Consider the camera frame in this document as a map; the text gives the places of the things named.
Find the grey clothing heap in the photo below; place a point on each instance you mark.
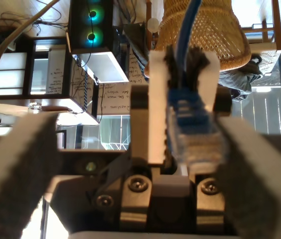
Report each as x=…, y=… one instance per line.
x=240, y=79

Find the whiteboard with handwriting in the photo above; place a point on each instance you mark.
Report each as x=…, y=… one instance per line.
x=115, y=99

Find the white desk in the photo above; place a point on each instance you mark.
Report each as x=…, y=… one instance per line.
x=105, y=67

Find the white round ball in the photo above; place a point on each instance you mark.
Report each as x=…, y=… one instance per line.
x=153, y=24

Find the dark framed panel screen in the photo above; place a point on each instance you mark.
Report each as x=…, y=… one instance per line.
x=28, y=74

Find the black computer tower lit fans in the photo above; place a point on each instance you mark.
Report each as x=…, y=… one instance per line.
x=90, y=25

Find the gripper camera bar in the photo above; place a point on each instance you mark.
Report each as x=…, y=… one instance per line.
x=88, y=165

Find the wooden frame furniture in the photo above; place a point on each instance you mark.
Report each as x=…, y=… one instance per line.
x=277, y=25

